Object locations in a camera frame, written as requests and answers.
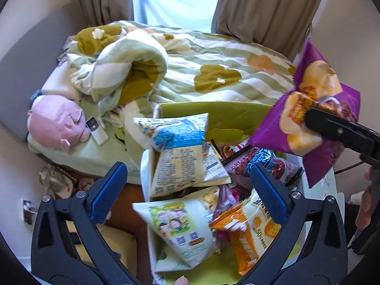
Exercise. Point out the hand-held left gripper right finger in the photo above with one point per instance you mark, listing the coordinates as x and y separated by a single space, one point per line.
267 193

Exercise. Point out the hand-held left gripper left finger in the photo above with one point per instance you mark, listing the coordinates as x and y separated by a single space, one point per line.
108 193

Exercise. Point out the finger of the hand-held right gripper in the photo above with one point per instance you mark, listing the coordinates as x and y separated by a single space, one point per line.
338 130

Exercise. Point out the dark red and blue packet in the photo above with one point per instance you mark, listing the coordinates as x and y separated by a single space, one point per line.
237 166

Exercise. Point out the orange snack packet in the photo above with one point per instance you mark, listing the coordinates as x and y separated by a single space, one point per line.
246 243

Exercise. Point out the purple snack packet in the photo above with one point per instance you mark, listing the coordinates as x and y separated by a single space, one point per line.
314 80

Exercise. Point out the pale green cartoon snack packet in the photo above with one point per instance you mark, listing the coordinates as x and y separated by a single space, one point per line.
175 228

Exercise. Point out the blue and cream snack packet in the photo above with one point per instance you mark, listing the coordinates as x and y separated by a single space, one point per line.
178 160

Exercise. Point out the yellow-green cardboard box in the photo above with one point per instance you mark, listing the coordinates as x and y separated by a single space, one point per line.
225 115

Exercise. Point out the person's right hand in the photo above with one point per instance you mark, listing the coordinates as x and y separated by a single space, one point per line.
363 210

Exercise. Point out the person's left hand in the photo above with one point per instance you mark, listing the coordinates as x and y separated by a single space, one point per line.
180 281

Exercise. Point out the pale green bed sheet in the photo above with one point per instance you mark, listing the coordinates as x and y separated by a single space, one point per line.
89 160

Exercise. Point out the pink snack packet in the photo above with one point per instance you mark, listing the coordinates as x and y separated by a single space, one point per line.
222 200

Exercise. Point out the pale yellow cushion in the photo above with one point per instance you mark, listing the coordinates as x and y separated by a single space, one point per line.
118 243

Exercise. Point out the white remote control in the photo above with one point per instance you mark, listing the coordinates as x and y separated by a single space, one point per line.
96 130

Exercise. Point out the pink plush toy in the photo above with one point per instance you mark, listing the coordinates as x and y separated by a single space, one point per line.
53 118

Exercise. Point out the green striped flower blanket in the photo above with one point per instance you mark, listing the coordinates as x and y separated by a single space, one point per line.
207 53

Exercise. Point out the grey headboard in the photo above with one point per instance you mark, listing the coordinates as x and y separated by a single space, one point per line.
29 50

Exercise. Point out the wall socket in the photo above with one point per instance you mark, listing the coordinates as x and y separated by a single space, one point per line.
29 210

